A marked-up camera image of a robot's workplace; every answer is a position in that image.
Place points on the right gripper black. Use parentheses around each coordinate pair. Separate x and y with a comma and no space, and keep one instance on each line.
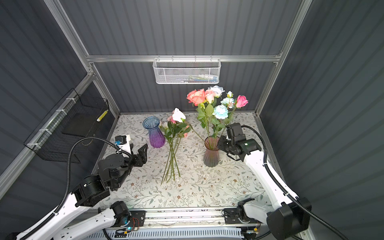
(222,140)

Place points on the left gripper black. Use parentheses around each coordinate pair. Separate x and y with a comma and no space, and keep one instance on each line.
(141,158)

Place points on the pink glass vase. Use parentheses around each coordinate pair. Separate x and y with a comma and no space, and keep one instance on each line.
(212,155)

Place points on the blue purple glass vase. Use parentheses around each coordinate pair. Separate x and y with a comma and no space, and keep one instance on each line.
(156,137)

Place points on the single dark pink bud stem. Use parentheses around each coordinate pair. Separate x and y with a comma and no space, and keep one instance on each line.
(241,102)

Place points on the light pink rose stem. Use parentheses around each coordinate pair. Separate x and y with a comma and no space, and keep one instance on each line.
(210,97)

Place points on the white cream rose stem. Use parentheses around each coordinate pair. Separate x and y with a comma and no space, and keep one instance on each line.
(179,119)

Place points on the red pink rose stem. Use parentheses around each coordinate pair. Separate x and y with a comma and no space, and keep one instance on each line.
(201,104)

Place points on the deep pink rose stem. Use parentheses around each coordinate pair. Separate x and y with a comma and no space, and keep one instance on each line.
(190,96)

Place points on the white spray rose stem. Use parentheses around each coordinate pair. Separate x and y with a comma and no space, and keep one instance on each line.
(222,113)

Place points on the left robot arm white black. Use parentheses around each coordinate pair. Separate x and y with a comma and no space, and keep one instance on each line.
(112,172)

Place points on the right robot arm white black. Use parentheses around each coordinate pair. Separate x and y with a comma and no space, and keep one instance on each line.
(288,214)

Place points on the floral patterned table mat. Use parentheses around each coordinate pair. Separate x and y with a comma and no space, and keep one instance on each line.
(195,185)

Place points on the small pink spray roses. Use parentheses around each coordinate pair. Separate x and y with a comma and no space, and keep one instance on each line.
(174,132)

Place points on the yellow tube in basket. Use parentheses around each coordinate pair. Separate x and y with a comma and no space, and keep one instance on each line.
(102,115)

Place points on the tubes in white basket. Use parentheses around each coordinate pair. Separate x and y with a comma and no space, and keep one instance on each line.
(200,79)

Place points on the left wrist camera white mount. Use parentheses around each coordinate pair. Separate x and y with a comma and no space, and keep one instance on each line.
(123,142)

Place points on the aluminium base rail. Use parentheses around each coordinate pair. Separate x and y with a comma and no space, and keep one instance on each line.
(211,223)

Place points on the black wire basket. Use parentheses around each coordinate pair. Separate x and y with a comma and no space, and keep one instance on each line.
(75,120)

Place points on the white wire mesh basket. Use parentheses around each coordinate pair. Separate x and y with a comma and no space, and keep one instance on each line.
(169,73)

